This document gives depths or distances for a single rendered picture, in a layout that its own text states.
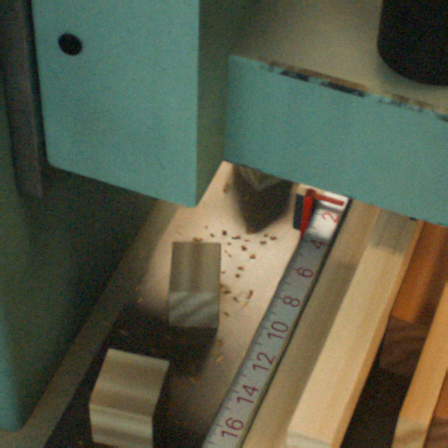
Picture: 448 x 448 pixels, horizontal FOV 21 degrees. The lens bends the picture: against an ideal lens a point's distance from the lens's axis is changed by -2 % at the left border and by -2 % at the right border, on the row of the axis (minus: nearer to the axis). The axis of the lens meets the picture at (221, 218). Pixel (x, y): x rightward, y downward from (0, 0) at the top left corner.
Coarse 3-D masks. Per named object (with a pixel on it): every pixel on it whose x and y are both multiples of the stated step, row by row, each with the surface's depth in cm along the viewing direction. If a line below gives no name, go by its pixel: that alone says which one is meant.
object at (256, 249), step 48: (240, 192) 86; (288, 192) 86; (144, 240) 83; (192, 240) 83; (240, 240) 83; (288, 240) 83; (144, 288) 80; (240, 288) 80; (96, 336) 77; (144, 336) 77; (192, 336) 77; (240, 336) 77; (192, 384) 75; (0, 432) 72; (48, 432) 72; (192, 432) 72
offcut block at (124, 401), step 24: (120, 360) 71; (144, 360) 71; (96, 384) 70; (120, 384) 70; (144, 384) 70; (168, 384) 72; (96, 408) 69; (120, 408) 69; (144, 408) 69; (96, 432) 71; (120, 432) 70; (144, 432) 70
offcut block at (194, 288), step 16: (176, 256) 77; (192, 256) 77; (208, 256) 77; (176, 272) 76; (192, 272) 76; (208, 272) 76; (176, 288) 76; (192, 288) 76; (208, 288) 76; (176, 304) 76; (192, 304) 76; (208, 304) 76; (176, 320) 77; (192, 320) 77; (208, 320) 77
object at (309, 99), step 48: (288, 0) 57; (336, 0) 57; (240, 48) 55; (288, 48) 55; (336, 48) 55; (240, 96) 56; (288, 96) 55; (336, 96) 54; (384, 96) 53; (432, 96) 53; (240, 144) 58; (288, 144) 57; (336, 144) 56; (384, 144) 55; (432, 144) 54; (336, 192) 58; (384, 192) 57; (432, 192) 56
